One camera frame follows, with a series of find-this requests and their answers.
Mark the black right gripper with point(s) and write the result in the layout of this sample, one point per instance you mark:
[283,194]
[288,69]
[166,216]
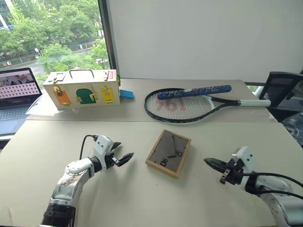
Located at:
[234,173]

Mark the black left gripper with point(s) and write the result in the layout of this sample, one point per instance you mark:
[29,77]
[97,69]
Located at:
[110,162]

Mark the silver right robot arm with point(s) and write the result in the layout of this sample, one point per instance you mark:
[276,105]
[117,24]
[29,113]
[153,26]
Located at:
[279,201]

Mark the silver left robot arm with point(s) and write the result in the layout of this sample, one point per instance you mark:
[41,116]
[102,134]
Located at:
[71,182]

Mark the open laptop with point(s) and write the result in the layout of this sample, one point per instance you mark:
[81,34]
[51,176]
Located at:
[16,94]

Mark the blue block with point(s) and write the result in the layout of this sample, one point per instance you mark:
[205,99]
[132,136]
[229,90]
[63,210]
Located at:
[127,94]

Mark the black and white tennis racket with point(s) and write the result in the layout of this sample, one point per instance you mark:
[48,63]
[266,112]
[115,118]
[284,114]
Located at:
[180,106]

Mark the wooden lock box with latches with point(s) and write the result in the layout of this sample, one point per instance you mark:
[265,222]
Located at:
[82,91]

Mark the blue patterned tube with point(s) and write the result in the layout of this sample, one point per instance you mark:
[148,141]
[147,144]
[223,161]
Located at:
[194,92]

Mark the dark blue patterned cushion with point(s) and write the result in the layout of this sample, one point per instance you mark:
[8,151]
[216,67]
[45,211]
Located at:
[294,125]

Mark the black office chair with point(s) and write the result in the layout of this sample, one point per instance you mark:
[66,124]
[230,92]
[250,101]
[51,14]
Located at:
[281,92]

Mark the white partition board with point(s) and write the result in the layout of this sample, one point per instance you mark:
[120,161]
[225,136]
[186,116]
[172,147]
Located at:
[201,40]

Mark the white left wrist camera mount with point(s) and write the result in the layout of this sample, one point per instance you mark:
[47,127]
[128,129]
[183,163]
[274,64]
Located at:
[103,144]

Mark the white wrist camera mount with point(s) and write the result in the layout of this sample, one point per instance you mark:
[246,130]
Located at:
[247,158]
[103,144]

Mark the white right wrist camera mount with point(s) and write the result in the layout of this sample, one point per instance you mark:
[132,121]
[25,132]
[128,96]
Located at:
[247,158]

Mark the wooden tray with grey sandpaper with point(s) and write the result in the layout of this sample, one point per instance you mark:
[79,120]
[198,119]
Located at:
[168,153]

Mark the black window frame post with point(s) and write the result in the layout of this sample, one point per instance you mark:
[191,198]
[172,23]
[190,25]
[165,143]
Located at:
[107,35]

